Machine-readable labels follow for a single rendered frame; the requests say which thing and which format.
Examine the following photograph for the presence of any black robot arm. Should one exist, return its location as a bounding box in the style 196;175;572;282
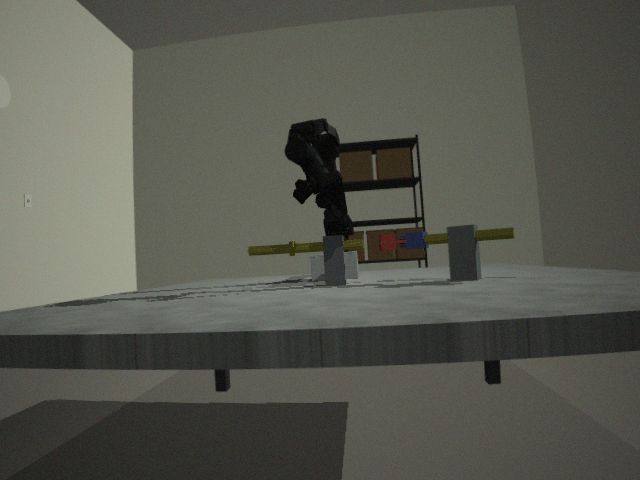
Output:
284;118;354;240

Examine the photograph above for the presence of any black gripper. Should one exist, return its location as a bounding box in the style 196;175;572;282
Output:
304;160;348;222

